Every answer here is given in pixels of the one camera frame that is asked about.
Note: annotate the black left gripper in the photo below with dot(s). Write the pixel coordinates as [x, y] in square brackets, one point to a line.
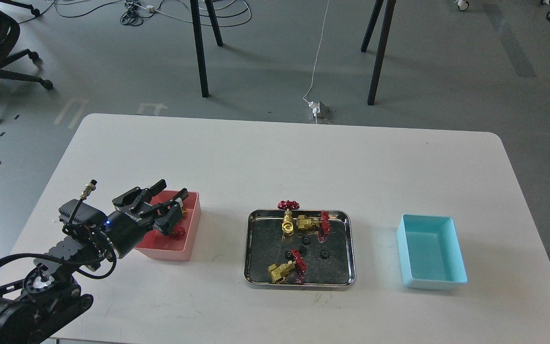
[134, 216]

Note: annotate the brass valve red handwheel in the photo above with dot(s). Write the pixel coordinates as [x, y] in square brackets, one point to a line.
[287, 220]
[179, 230]

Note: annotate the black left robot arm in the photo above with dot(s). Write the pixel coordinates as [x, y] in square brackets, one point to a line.
[49, 297]

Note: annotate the pink plastic box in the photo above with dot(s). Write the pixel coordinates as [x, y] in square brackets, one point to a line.
[175, 247]

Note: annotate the upright brass valve red handwheel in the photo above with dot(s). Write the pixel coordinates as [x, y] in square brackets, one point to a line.
[287, 220]

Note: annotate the brass valve lying bottom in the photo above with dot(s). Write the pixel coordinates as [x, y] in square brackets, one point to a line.
[279, 272]

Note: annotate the brass valve lying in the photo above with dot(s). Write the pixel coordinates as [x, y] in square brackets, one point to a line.
[279, 272]
[305, 223]

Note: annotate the brass valve lying top right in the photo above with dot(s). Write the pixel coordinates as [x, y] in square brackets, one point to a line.
[305, 223]

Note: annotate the blue plastic box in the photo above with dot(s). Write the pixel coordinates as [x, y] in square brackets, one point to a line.
[429, 253]

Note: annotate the stainless steel tray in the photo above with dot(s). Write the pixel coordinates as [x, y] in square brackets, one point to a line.
[266, 245]

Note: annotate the black table leg left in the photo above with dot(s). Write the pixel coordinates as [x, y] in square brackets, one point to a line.
[198, 39]

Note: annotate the black table leg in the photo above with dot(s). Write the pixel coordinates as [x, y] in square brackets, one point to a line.
[383, 41]
[198, 39]

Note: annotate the black table leg right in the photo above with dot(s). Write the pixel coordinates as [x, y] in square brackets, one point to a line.
[383, 41]

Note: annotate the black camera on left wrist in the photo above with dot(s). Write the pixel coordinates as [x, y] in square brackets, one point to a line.
[75, 215]

